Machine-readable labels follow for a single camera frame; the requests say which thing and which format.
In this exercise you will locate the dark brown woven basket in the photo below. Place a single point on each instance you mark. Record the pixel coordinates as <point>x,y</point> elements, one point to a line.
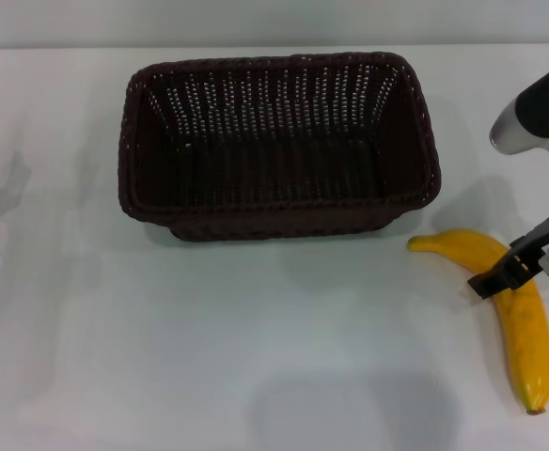
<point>279,155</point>

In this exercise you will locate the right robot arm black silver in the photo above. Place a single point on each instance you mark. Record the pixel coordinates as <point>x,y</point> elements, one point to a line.
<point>542,108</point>

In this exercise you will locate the yellow banana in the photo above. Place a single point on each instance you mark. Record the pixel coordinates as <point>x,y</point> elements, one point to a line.
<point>523,329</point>

